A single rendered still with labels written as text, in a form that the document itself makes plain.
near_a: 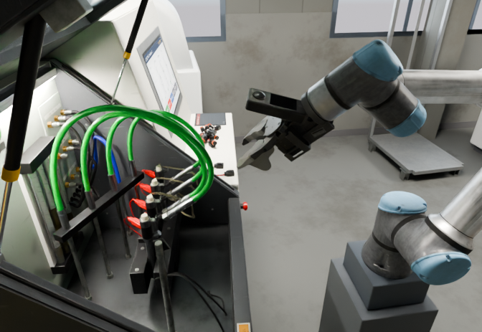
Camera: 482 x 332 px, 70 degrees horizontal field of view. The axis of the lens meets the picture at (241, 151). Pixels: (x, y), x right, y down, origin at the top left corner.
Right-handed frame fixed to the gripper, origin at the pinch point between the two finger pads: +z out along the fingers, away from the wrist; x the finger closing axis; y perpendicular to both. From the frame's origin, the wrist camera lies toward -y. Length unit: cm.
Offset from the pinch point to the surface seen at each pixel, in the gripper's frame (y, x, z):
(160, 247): -1.7, -18.1, 20.0
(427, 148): 222, 219, 25
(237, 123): 82, 229, 150
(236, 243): 25.0, 2.3, 30.4
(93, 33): -43, 33, 24
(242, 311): 25.4, -19.8, 23.1
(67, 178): -24, 9, 56
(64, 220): -19.0, -10.8, 43.0
